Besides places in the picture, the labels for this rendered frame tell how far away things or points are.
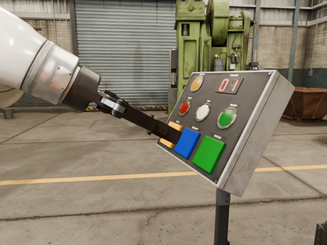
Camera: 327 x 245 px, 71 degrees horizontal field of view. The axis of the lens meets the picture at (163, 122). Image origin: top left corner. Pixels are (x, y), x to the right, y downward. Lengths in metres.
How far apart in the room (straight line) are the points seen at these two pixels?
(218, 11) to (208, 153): 4.73
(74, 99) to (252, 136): 0.36
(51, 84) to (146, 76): 7.67
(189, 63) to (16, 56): 4.76
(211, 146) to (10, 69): 0.41
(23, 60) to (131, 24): 7.84
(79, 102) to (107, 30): 7.82
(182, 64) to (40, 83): 4.66
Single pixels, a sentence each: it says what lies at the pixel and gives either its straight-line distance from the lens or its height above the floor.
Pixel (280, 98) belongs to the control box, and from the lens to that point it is 0.57.
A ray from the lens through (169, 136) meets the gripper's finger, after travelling 0.47.
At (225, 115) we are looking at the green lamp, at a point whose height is 1.09.
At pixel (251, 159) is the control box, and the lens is 0.54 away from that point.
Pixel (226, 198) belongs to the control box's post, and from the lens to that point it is 0.75.
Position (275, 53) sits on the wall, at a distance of 9.55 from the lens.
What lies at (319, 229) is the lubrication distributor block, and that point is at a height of 0.83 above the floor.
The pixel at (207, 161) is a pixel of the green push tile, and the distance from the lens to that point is 0.54.
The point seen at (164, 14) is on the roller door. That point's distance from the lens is 8.32.
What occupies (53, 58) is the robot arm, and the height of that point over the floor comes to 1.21.
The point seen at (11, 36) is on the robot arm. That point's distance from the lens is 0.38.
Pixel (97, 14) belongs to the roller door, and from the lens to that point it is 8.32.
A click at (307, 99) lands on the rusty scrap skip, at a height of 0.62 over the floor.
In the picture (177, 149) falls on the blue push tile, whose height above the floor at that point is 0.99.
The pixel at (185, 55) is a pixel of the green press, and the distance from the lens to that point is 5.05.
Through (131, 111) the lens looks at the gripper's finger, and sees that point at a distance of 0.39.
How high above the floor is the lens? 1.19
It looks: 11 degrees down
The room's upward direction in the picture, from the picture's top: straight up
